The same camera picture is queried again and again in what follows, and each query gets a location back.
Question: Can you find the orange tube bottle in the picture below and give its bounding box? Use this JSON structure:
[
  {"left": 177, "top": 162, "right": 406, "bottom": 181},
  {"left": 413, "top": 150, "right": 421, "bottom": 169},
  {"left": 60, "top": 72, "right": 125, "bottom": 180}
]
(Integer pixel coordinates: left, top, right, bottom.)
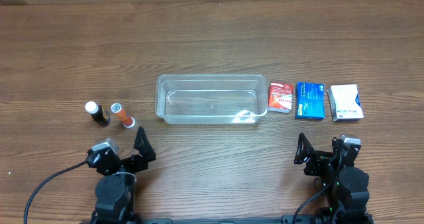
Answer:
[{"left": 111, "top": 103, "right": 135, "bottom": 129}]

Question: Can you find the dark bottle white cap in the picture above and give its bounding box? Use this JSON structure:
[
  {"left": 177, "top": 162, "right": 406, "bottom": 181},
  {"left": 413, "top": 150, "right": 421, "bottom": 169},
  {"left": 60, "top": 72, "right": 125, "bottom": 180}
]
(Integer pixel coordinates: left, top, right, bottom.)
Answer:
[{"left": 85, "top": 101, "right": 110, "bottom": 127}]

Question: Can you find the blue medicine box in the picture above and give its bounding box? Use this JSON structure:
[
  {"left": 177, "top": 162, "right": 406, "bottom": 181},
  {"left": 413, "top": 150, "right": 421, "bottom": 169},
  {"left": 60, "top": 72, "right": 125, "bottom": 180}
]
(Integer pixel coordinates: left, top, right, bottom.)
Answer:
[{"left": 295, "top": 82, "right": 325, "bottom": 120}]

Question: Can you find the clear plastic container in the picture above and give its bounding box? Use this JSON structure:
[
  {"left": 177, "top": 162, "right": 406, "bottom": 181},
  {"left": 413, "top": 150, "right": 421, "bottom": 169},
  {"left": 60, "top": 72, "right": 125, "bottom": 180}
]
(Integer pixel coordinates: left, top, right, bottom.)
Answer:
[{"left": 155, "top": 74, "right": 268, "bottom": 125}]

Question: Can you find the red medicine box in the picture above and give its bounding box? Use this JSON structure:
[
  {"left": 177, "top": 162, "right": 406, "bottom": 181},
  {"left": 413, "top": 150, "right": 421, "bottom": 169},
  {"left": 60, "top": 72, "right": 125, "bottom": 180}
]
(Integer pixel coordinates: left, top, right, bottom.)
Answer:
[{"left": 268, "top": 82, "right": 293, "bottom": 113}]

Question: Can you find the white medicine box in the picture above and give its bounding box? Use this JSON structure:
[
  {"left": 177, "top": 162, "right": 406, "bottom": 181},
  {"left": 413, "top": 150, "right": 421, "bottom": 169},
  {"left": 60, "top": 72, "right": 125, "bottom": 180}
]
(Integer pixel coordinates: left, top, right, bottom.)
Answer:
[{"left": 327, "top": 84, "right": 364, "bottom": 122}]

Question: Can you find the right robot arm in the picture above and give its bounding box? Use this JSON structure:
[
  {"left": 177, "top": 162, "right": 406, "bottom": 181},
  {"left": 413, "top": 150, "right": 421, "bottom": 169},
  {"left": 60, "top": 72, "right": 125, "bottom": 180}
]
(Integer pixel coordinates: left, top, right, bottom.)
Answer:
[{"left": 289, "top": 133, "right": 374, "bottom": 223}]

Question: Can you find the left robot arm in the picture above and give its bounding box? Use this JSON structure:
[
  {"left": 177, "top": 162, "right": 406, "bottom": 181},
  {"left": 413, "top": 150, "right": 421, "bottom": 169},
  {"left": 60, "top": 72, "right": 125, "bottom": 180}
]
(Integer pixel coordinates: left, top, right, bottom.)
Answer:
[{"left": 87, "top": 127, "right": 156, "bottom": 223}]

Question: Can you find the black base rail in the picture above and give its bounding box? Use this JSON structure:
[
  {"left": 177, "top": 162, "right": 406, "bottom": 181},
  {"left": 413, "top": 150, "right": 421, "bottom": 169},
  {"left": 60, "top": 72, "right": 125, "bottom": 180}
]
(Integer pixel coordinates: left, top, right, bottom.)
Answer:
[{"left": 138, "top": 214, "right": 319, "bottom": 224}]

